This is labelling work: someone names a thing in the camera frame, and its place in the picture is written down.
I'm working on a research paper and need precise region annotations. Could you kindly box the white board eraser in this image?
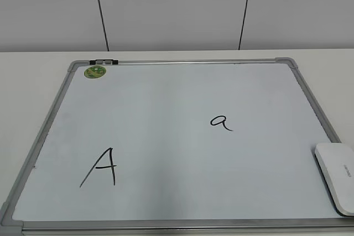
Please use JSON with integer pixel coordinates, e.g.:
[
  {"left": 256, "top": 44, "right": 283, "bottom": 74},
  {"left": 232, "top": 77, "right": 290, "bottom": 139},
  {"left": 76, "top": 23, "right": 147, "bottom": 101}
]
[{"left": 315, "top": 143, "right": 353, "bottom": 217}]

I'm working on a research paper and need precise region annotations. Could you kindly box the round green magnet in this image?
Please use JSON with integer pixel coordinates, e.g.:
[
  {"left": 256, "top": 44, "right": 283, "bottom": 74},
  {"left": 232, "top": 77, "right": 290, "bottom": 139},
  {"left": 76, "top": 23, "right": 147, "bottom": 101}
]
[{"left": 84, "top": 65, "right": 107, "bottom": 79}]

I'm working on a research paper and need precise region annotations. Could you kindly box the white board with grey frame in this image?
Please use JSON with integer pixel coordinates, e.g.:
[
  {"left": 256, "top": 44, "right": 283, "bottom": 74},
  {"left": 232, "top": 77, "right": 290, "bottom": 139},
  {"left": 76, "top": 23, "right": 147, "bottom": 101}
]
[{"left": 1, "top": 57, "right": 353, "bottom": 235}]

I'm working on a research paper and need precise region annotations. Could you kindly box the black and grey frame clip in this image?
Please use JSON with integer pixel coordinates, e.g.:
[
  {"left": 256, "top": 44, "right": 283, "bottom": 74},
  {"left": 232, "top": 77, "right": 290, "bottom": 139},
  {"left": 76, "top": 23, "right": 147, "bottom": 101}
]
[{"left": 89, "top": 59, "right": 119, "bottom": 65}]

